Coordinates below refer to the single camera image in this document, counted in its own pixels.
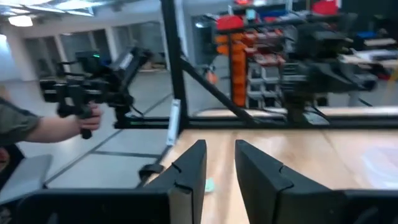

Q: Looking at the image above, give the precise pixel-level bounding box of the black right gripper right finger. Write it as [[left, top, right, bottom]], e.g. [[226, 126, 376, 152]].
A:
[[234, 139, 346, 224]]

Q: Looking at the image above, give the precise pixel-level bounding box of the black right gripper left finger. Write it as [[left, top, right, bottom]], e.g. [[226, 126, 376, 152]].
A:
[[144, 139, 208, 224]]

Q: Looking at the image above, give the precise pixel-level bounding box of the person's forearm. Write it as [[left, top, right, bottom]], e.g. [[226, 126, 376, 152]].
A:
[[25, 114, 82, 144]]

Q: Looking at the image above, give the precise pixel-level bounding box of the red storage bin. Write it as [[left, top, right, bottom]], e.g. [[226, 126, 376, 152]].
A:
[[311, 0, 340, 16]]

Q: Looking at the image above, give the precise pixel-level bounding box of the small teal paper packet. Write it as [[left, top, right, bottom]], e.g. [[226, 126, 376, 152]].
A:
[[204, 177, 216, 194]]

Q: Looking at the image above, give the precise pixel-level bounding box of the black table clamp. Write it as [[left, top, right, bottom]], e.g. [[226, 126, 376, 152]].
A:
[[137, 162, 166, 182]]

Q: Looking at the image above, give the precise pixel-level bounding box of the white label strip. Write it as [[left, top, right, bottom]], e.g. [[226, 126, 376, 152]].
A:
[[166, 98, 182, 147]]

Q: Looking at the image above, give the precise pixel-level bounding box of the person's hand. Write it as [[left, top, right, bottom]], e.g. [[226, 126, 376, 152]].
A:
[[75, 103, 104, 132]]

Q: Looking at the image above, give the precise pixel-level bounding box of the storage rack with orange bins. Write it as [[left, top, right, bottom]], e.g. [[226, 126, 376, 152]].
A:
[[213, 14, 299, 109]]

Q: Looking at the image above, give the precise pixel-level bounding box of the background work desk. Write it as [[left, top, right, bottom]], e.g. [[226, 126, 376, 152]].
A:
[[340, 37, 398, 106]]

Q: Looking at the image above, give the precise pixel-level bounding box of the ceiling light panel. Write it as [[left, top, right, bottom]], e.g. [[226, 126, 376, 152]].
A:
[[7, 14, 34, 28]]

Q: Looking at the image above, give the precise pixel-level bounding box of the black frame horizontal rail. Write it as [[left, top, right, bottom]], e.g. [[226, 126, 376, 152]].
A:
[[113, 114, 398, 130]]

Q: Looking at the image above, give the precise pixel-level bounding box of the black frame diagonal brace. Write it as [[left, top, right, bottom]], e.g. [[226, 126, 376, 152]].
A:
[[180, 57, 259, 126]]

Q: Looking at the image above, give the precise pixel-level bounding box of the black frame upright post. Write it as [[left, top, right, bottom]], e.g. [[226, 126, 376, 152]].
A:
[[159, 0, 190, 131]]

